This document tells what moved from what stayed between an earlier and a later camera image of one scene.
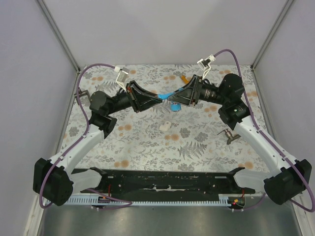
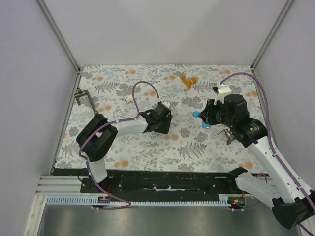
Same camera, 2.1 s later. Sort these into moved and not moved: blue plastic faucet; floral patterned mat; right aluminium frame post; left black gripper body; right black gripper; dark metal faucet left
Moved: left black gripper body; blue plastic faucet; right black gripper
Not moved: right aluminium frame post; floral patterned mat; dark metal faucet left
